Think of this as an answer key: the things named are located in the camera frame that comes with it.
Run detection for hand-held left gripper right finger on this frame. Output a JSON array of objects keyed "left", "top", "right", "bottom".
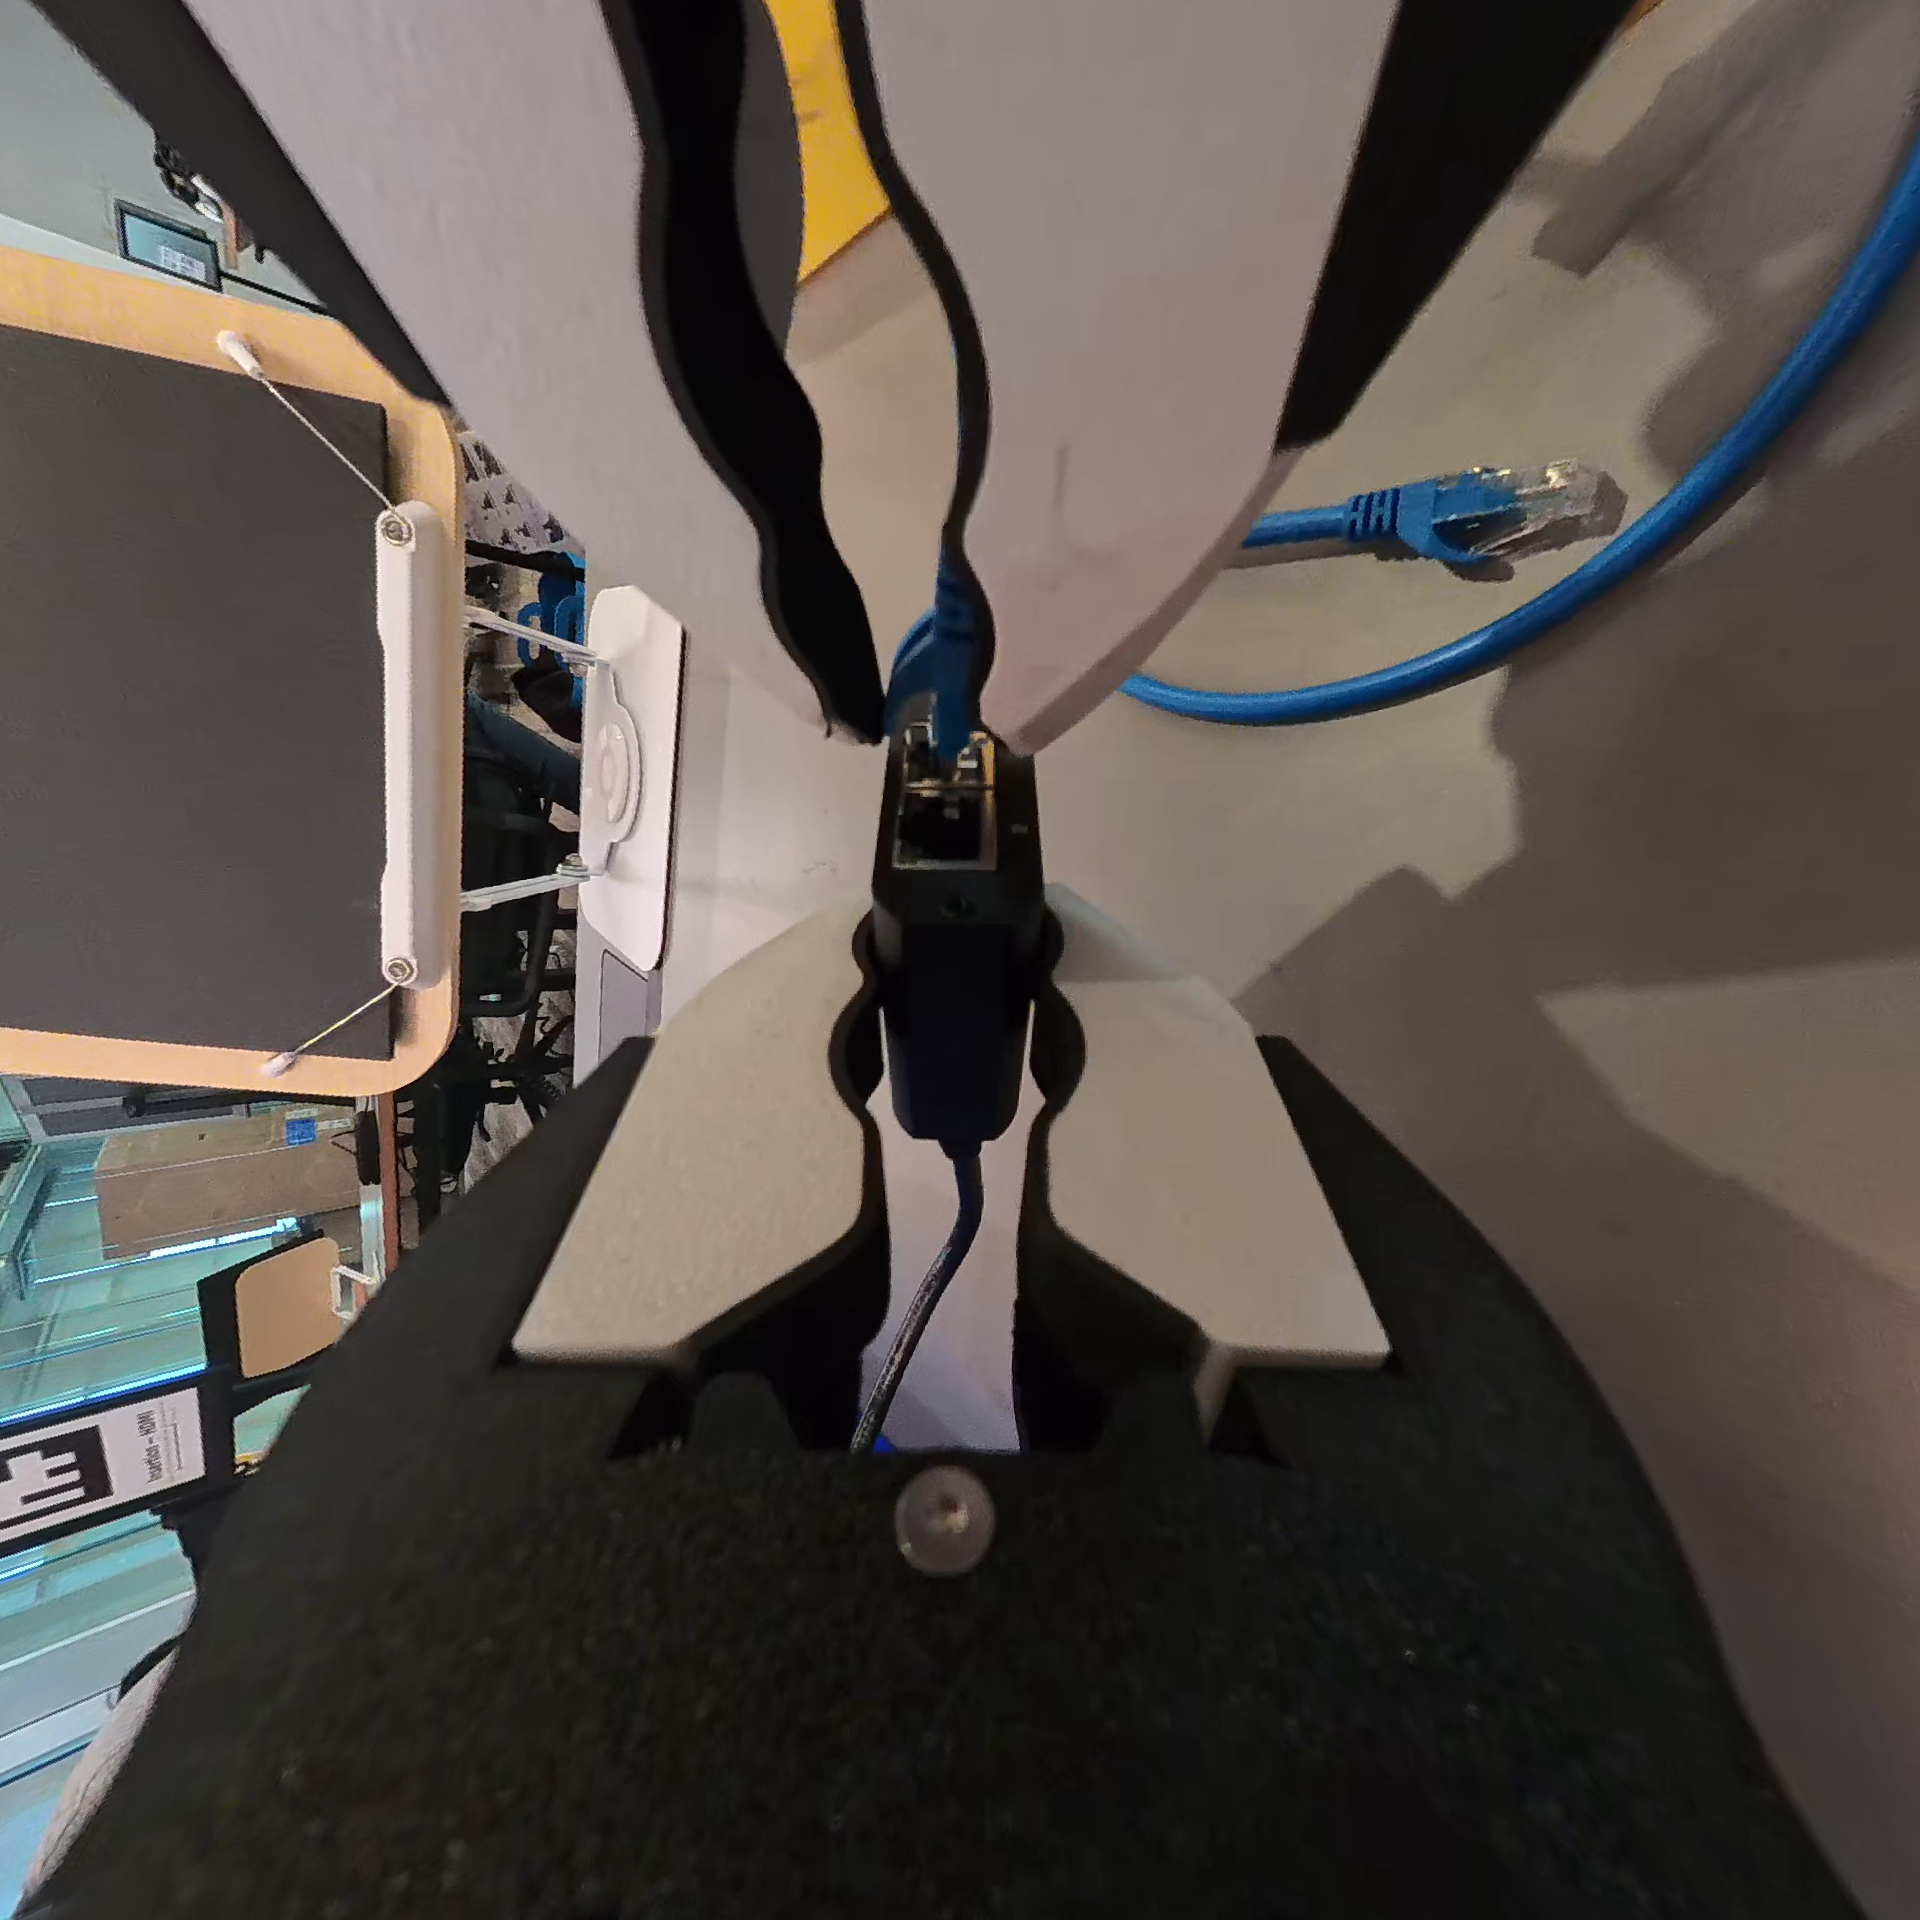
[{"left": 1016, "top": 901, "right": 1396, "bottom": 1449}]

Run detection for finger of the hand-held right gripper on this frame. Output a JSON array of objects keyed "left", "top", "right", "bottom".
[
  {"left": 176, "top": 0, "right": 908, "bottom": 745},
  {"left": 852, "top": 0, "right": 1645, "bottom": 758}
]

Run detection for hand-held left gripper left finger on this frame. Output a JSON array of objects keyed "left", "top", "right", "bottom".
[{"left": 513, "top": 901, "right": 908, "bottom": 1449}]

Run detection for black ethernet cable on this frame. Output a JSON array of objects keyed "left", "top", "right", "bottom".
[{"left": 851, "top": 1140, "right": 993, "bottom": 1460}]

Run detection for black ethernet port adapter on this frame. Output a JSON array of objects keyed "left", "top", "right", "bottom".
[{"left": 872, "top": 729, "right": 1057, "bottom": 1148}]

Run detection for yellow plastic bin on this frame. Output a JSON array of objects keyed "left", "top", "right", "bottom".
[{"left": 753, "top": 0, "right": 908, "bottom": 290}]

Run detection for blue ethernet cable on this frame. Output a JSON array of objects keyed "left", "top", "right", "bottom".
[{"left": 880, "top": 166, "right": 1920, "bottom": 753}]

